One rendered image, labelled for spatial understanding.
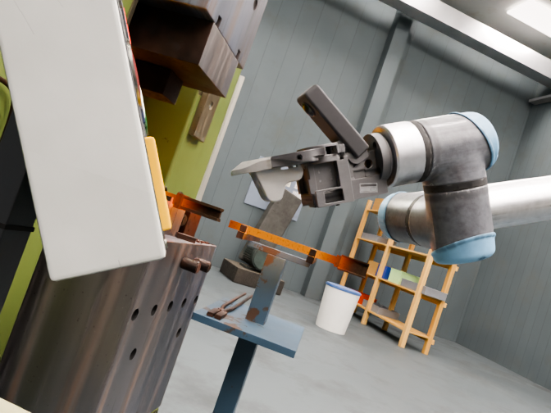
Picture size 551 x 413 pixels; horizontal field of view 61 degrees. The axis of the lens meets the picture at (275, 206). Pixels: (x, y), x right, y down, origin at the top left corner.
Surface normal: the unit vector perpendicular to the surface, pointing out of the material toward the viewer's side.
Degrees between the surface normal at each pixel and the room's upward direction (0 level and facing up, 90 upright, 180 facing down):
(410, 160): 99
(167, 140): 90
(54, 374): 90
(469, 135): 78
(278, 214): 90
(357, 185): 90
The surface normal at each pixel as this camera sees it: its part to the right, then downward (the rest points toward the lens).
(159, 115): -0.18, -0.11
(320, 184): 0.24, 0.03
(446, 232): -0.70, 0.18
